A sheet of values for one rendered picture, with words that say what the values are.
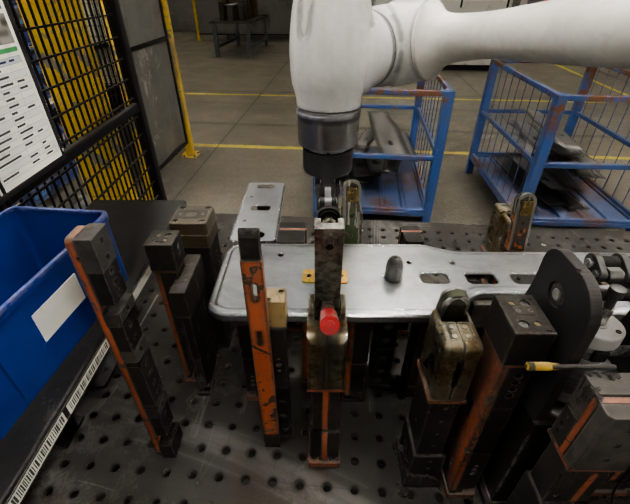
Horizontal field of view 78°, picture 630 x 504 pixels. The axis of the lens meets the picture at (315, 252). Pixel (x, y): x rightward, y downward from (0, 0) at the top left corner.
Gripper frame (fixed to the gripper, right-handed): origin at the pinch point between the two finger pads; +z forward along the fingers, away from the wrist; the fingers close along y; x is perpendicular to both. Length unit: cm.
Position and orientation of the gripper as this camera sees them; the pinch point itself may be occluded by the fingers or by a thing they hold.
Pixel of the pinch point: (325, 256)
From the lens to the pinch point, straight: 69.7
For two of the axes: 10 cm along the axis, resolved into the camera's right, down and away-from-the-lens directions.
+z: 0.0, 8.2, 5.7
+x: -10.0, 0.0, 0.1
